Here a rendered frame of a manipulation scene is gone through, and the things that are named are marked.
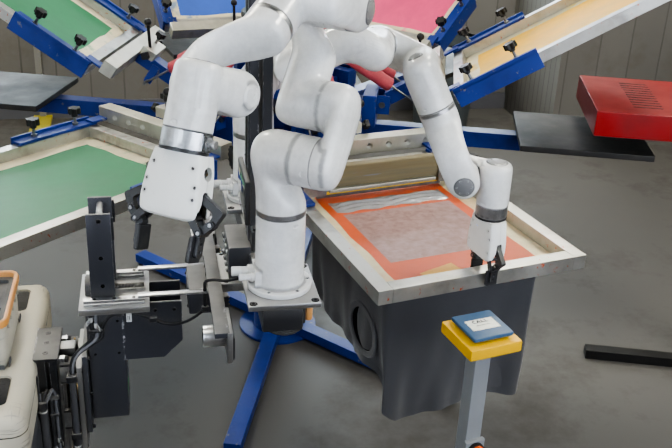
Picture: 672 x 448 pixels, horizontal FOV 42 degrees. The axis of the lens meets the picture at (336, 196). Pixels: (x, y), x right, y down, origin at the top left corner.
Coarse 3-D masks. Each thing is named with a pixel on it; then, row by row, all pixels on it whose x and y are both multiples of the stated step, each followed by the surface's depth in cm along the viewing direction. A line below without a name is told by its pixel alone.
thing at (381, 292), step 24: (312, 216) 237; (528, 216) 244; (336, 240) 225; (552, 240) 230; (360, 264) 213; (528, 264) 217; (552, 264) 220; (576, 264) 223; (384, 288) 203; (408, 288) 204; (432, 288) 207; (456, 288) 210
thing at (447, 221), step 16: (384, 192) 264; (400, 192) 264; (448, 192) 266; (400, 208) 253; (416, 208) 254; (432, 208) 254; (448, 208) 255; (464, 208) 255; (432, 224) 244; (448, 224) 245; (464, 224) 245; (448, 240) 235; (464, 240) 236; (512, 240) 237; (464, 256) 227; (512, 256) 228; (528, 256) 229
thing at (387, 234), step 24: (336, 216) 246; (360, 216) 247; (384, 216) 248; (360, 240) 233; (384, 240) 234; (408, 240) 234; (432, 240) 235; (384, 264) 221; (408, 264) 222; (432, 264) 222; (456, 264) 223
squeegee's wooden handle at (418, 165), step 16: (368, 160) 258; (384, 160) 259; (400, 160) 260; (416, 160) 263; (432, 160) 265; (352, 176) 256; (368, 176) 258; (384, 176) 260; (400, 176) 263; (416, 176) 265
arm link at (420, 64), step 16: (400, 48) 202; (416, 48) 200; (400, 64) 204; (416, 64) 192; (432, 64) 193; (416, 80) 193; (432, 80) 193; (416, 96) 195; (432, 96) 194; (448, 96) 196; (432, 112) 195
